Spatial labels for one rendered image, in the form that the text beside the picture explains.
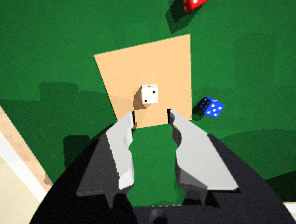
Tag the red die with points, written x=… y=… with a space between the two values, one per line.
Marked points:
x=190 y=5

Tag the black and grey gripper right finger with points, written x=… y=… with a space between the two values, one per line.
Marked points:
x=222 y=179

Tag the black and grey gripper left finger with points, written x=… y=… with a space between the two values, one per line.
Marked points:
x=90 y=183

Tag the peach flat mat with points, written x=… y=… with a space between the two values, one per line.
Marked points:
x=165 y=63

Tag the blue die with white pips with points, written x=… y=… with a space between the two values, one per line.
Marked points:
x=211 y=107

